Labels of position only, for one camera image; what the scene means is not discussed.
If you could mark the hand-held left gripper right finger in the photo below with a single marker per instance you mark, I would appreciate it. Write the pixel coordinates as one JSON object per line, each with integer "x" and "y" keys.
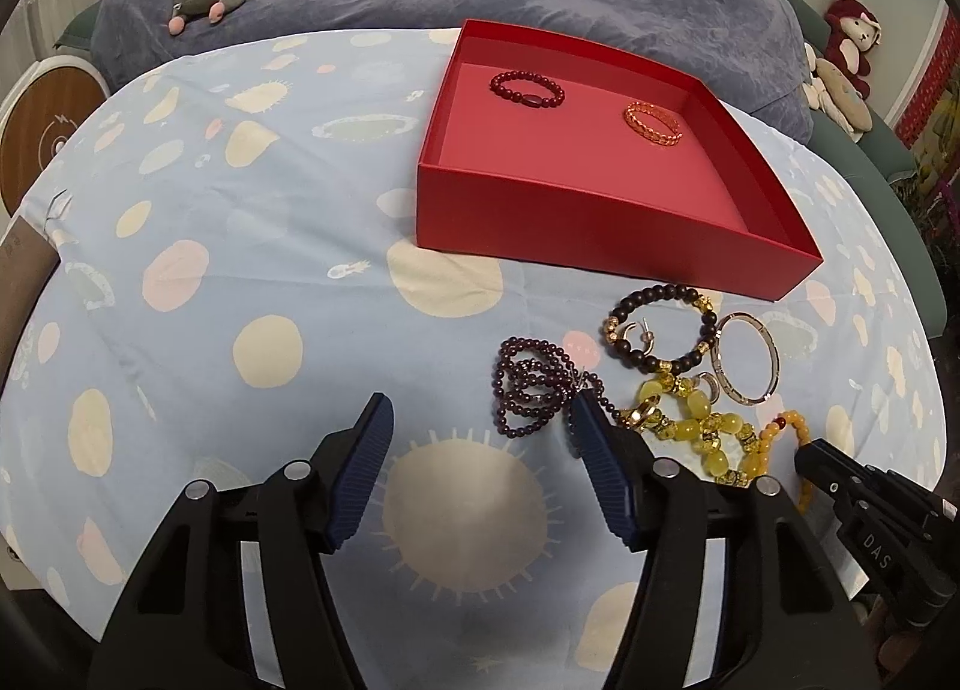
{"x": 604, "y": 465}

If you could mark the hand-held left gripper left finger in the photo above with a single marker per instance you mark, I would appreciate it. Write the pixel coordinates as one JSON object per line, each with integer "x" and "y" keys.
{"x": 367, "y": 465}

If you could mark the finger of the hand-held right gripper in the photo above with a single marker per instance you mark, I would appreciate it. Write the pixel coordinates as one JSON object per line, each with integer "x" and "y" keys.
{"x": 829, "y": 469}

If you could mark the long garnet bead strand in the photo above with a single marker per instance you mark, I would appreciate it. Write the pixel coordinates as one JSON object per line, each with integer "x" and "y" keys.
{"x": 517, "y": 379}

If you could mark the thin gold bangle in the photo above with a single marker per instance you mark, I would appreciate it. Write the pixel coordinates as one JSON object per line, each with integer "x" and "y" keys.
{"x": 718, "y": 360}

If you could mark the red cardboard box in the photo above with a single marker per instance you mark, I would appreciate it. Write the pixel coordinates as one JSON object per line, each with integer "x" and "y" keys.
{"x": 570, "y": 172}

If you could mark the light blue spotted cloth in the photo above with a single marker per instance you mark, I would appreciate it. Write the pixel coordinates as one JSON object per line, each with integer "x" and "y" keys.
{"x": 247, "y": 247}

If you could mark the flowering plant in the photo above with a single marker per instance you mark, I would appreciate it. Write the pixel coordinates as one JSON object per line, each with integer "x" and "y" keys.
{"x": 937, "y": 202}

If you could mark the beige plush toy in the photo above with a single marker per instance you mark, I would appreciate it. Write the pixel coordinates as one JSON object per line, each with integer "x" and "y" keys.
{"x": 836, "y": 90}

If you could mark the brown cardboard tag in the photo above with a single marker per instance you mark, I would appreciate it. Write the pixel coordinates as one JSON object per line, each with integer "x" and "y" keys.
{"x": 22, "y": 292}

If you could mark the red patterned banner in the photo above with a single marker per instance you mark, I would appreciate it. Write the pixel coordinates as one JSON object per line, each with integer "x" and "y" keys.
{"x": 930, "y": 82}

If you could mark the red plush bear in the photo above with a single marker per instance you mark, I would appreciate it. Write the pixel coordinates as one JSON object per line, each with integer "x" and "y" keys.
{"x": 851, "y": 45}

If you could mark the white appliance with wooden disc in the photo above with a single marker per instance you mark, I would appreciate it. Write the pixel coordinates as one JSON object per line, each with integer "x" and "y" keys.
{"x": 52, "y": 135}

